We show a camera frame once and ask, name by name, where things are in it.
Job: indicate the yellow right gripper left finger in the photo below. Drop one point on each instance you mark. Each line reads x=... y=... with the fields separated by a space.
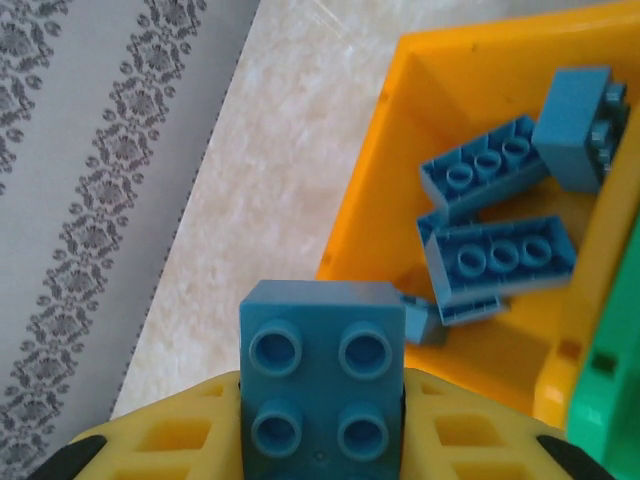
x=165 y=440

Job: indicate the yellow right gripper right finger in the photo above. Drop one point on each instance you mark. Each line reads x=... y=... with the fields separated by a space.
x=470 y=440

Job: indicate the small blue lego brick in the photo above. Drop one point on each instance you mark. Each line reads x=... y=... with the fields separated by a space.
x=425 y=322

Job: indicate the green plastic storage bin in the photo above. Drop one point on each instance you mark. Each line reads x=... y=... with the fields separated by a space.
x=610 y=410

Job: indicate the orange plastic storage bin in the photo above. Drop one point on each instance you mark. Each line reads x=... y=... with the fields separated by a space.
x=380 y=225

